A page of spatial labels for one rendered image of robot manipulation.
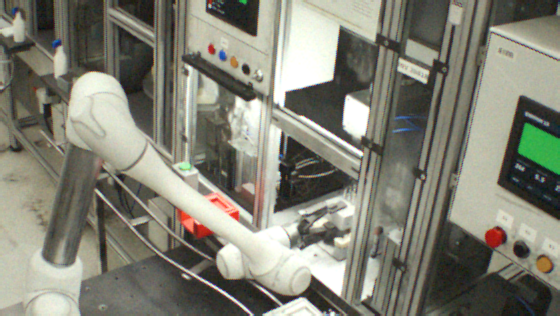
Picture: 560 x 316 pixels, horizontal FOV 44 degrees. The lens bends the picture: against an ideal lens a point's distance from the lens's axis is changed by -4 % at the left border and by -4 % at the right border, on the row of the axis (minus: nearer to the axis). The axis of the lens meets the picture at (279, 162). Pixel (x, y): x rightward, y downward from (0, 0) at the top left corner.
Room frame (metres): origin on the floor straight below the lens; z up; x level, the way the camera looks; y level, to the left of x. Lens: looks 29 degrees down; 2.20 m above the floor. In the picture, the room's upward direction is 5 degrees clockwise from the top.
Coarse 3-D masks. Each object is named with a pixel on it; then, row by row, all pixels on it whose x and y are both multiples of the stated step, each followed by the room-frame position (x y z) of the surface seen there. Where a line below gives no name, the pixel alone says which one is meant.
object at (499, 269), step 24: (504, 0) 1.37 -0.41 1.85; (528, 0) 1.32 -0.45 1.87; (552, 0) 1.29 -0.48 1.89; (504, 24) 1.47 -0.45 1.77; (552, 24) 1.28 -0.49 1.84; (456, 240) 1.35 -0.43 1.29; (456, 264) 1.34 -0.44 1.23; (480, 264) 1.29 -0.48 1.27; (504, 264) 1.25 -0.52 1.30; (432, 288) 1.38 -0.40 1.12; (456, 288) 1.33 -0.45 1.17; (480, 288) 1.28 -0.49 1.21; (504, 288) 1.23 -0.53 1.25; (528, 288) 1.19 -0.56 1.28; (432, 312) 1.36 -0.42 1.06; (456, 312) 1.31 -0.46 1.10; (480, 312) 1.26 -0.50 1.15; (504, 312) 1.22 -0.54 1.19; (528, 312) 1.18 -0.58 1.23; (552, 312) 1.14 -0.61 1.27
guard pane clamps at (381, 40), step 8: (376, 40) 1.58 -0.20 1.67; (384, 40) 1.56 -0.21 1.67; (392, 40) 1.54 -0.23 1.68; (392, 48) 1.54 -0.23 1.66; (440, 64) 1.43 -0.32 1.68; (184, 72) 2.21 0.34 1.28; (440, 72) 1.43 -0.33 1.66; (184, 136) 2.20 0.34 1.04; (368, 144) 1.56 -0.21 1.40; (376, 144) 1.54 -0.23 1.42; (376, 152) 1.54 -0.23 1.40; (416, 168) 1.44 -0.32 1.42; (416, 176) 1.44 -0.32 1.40; (424, 176) 1.42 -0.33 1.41; (400, 264) 1.43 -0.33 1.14
